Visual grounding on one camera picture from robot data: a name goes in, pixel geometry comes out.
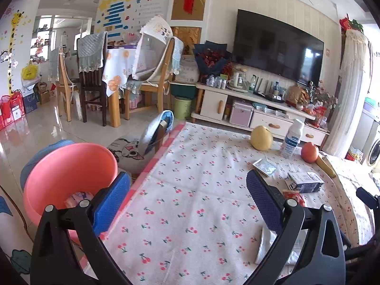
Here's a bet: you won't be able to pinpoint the white lace covered air conditioner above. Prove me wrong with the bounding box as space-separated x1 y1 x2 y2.
322 28 372 158

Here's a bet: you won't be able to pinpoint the dark wooden dining chair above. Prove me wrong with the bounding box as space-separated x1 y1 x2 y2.
76 31 109 127

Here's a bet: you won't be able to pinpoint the blue white small chair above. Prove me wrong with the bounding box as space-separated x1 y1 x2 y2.
139 110 174 155

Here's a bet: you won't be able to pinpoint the red snack packet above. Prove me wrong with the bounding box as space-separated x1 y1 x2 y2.
283 190 306 207

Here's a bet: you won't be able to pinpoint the yellow tote bag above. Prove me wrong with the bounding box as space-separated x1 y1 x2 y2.
21 61 41 81

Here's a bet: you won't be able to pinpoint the cream TV cabinet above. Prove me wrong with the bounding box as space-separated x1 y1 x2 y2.
191 81 331 147

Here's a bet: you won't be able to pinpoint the black television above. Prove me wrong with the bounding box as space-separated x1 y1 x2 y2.
232 9 325 87

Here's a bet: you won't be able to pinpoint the yellow pear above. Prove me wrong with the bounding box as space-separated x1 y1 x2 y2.
250 125 274 151

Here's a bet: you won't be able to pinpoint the dried flower arrangement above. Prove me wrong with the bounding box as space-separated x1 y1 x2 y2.
309 80 339 111

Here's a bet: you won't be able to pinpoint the silver foil packet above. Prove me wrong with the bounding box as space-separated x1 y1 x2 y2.
252 158 277 177

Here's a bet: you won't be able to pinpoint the white milk carton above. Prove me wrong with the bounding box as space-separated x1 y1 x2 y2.
284 171 325 193

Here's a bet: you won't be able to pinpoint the yellow banana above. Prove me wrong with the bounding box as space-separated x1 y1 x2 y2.
315 156 337 179

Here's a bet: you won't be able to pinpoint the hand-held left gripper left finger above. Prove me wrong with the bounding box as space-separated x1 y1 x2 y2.
30 171 133 285

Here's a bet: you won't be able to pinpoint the white washing machine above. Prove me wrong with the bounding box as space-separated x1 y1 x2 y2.
364 138 380 167

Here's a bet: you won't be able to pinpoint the red gift bags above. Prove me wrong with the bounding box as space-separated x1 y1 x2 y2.
0 90 26 132

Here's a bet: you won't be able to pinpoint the blue round stool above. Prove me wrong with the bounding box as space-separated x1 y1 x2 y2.
20 139 75 189

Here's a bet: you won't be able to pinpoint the giraffe height wall sticker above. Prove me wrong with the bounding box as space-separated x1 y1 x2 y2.
5 10 26 96

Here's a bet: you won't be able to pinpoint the light wooden dining chair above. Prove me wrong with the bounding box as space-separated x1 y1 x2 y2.
125 37 185 121
56 47 81 123

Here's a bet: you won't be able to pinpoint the glass electric kettle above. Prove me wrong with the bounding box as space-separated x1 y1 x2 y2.
228 69 249 92

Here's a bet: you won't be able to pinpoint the cat print floor mat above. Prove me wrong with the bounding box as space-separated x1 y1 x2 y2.
105 137 152 175

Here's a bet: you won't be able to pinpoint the cartoon floor mat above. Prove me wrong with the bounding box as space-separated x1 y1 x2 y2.
0 184 40 285

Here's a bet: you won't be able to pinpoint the light green trash bin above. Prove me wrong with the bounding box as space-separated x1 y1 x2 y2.
174 96 193 120

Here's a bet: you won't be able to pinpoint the dark wrapped red bouquet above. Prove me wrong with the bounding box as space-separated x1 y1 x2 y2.
193 42 233 78

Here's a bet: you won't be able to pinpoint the dark green storage box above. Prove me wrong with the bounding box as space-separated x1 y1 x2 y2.
171 83 198 98

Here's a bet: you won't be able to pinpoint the pink metal case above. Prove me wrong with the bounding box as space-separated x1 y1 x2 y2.
229 101 254 127

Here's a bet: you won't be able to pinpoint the orange print dining table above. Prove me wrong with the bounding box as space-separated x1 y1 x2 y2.
102 46 141 127

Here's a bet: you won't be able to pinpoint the white tissue pack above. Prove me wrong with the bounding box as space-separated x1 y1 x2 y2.
255 226 308 265

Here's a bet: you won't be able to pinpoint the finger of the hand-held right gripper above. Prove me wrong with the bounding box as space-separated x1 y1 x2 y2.
356 187 380 210

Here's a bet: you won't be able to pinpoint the red tomato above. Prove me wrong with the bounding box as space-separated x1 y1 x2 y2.
301 142 319 163

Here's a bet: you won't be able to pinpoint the pink plastic basin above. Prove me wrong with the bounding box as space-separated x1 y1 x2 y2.
23 142 119 240

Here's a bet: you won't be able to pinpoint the gold gift bag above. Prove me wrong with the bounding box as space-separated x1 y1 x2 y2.
286 85 311 108

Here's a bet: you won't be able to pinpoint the white rice sack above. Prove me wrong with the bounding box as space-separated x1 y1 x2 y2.
175 55 199 84

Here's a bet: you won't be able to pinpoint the white lace food cover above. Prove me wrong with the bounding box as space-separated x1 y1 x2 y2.
132 15 174 81

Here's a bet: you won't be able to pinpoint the white blue milk bottle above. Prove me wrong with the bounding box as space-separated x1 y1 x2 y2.
280 119 305 158

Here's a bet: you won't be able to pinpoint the colourful wall decal board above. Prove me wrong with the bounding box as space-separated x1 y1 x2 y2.
96 0 168 38

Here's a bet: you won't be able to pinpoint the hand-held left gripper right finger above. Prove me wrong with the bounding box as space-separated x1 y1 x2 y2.
246 169 347 285

